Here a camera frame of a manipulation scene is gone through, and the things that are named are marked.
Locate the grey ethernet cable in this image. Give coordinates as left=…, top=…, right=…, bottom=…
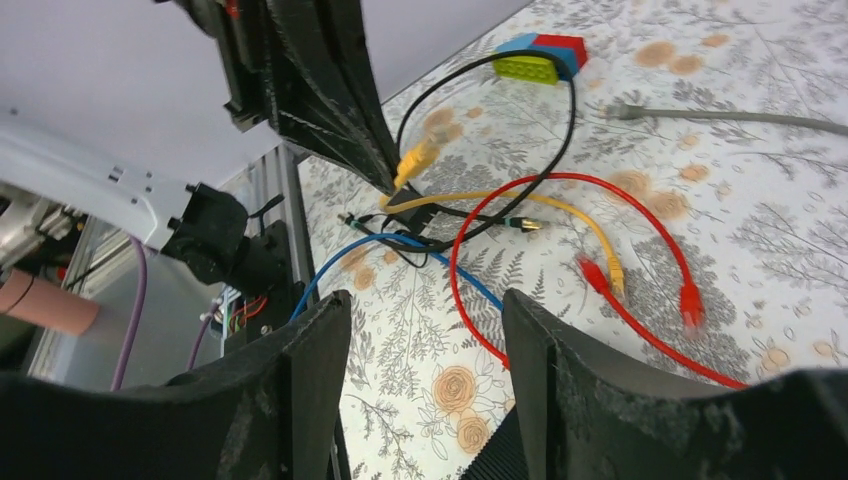
left=599, top=102, right=848, bottom=139

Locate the colourful toy brick stack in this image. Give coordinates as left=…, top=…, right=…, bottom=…
left=493, top=33, right=588, bottom=85

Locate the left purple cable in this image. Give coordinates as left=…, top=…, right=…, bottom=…
left=109, top=235, right=223, bottom=392

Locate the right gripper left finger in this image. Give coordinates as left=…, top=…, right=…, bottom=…
left=1, top=290, right=352, bottom=479

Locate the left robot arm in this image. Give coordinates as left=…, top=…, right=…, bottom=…
left=1, top=1, right=400, bottom=295

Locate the yellow cable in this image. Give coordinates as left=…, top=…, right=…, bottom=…
left=377, top=129, right=627, bottom=299

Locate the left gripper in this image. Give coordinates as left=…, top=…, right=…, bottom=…
left=175, top=0, right=400, bottom=193

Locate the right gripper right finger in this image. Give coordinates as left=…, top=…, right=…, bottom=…
left=465, top=289, right=847, bottom=479

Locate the black cable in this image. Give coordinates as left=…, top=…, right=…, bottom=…
left=337, top=49, right=578, bottom=270

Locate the blue ethernet cable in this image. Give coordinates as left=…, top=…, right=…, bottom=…
left=288, top=233, right=506, bottom=323

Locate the floral table mat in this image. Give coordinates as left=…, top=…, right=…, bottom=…
left=299, top=1, right=847, bottom=479

